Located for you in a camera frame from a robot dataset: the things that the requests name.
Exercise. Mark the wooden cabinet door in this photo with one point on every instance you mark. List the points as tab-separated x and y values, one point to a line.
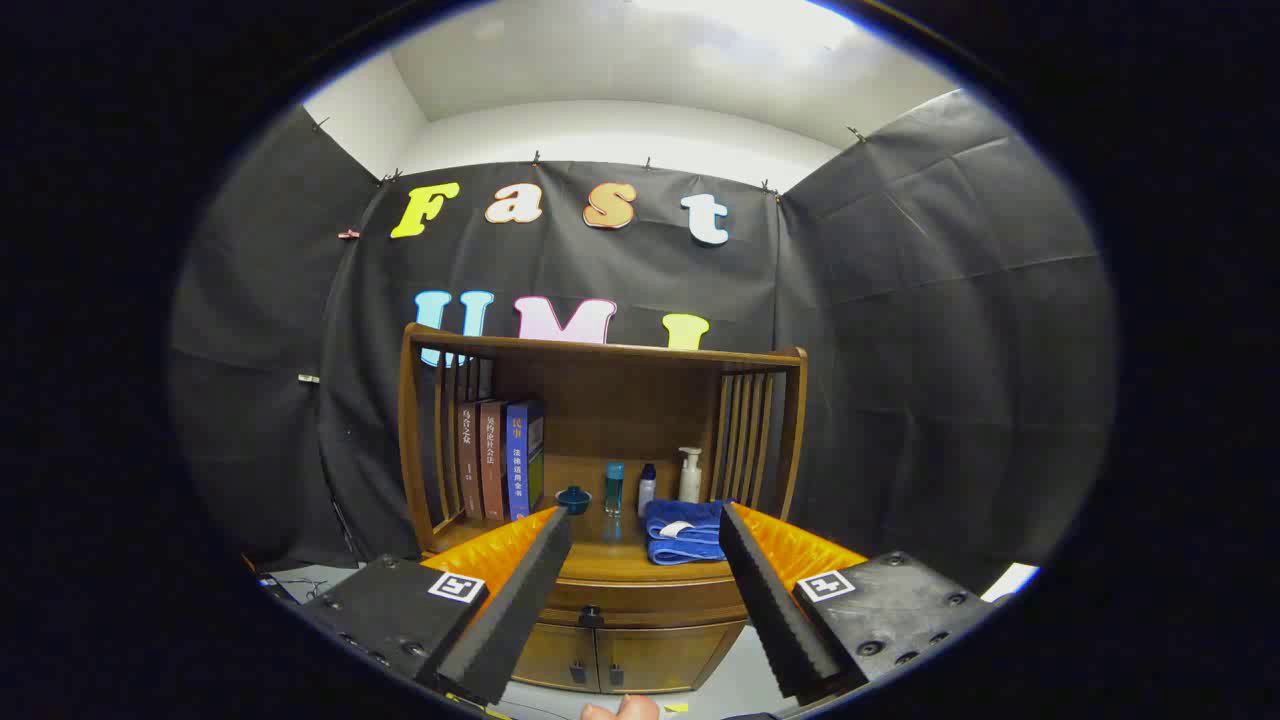
660	655
560	655

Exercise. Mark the wooden cabinet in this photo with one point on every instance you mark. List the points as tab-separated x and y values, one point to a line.
620	400

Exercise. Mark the wooden drawer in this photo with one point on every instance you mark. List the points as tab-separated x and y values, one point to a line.
650	600

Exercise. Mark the blue book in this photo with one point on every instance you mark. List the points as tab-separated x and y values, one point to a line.
520	460

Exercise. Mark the wooden countertop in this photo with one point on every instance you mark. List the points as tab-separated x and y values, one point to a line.
610	555

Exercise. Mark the white object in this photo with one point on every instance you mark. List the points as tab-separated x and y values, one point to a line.
1010	582

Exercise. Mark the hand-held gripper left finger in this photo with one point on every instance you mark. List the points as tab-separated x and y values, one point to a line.
520	610

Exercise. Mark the white bottle with blue cap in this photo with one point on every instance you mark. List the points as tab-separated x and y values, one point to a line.
647	495

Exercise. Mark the reddish brown book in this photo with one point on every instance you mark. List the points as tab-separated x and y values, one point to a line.
493	460

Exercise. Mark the teal bottle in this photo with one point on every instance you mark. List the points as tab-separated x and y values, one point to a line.
614	490

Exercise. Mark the black backdrop cloth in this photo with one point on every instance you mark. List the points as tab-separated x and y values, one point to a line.
900	350

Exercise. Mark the white pump bottle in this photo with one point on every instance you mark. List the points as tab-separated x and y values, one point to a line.
690	482

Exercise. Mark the blue folded towel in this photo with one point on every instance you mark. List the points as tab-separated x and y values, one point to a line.
685	530

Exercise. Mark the black device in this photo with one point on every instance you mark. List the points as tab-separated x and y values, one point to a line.
278	590

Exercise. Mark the dark blue lidded teacup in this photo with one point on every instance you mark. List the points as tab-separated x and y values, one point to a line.
574	500

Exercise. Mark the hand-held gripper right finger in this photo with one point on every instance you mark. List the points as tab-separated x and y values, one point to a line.
770	610

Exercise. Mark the dark brown book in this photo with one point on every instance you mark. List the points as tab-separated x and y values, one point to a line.
470	460

